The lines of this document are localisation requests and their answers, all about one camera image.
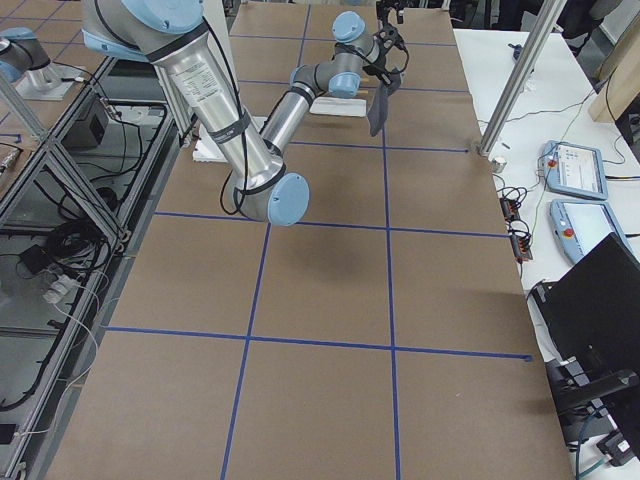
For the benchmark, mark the aluminium frame post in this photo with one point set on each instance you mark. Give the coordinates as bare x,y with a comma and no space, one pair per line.
543,26

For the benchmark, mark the grey blue towel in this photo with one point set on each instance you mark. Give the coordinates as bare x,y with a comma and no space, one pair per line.
378,110

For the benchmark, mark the black monitor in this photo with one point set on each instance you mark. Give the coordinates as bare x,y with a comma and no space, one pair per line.
592,312

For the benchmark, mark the white rack base plate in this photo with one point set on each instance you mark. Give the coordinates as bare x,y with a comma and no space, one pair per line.
330,106

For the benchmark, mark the teach pendant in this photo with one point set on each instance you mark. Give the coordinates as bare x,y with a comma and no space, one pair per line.
573,170
579,226

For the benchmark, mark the teach pendant upper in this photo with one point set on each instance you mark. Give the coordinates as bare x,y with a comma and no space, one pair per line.
573,170

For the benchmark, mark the teach pendant lower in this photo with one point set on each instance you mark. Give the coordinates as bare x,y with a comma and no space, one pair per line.
579,226

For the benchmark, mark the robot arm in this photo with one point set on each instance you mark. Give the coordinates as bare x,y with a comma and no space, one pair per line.
174,35

